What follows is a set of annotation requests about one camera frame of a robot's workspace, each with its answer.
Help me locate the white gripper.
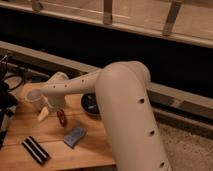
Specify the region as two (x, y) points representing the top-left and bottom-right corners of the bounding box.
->
(37, 95), (66, 121)

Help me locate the dark red pepper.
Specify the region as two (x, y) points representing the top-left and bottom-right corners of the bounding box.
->
(57, 110), (67, 127)

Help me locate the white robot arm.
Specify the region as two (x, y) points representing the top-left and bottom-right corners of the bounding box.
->
(41, 61), (172, 171)

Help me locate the dark ceramic bowl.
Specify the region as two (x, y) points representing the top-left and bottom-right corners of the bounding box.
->
(81, 93), (100, 116)

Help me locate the white plastic cup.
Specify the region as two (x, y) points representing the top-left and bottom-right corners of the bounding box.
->
(26, 88), (48, 112)

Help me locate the blue sponge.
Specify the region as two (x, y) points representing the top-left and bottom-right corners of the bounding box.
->
(64, 126), (86, 148)

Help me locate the black white striped cloth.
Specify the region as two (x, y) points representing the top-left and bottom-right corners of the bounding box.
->
(22, 136), (50, 165)

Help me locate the black equipment with cables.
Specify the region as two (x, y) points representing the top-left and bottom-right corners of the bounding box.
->
(0, 54), (18, 149)

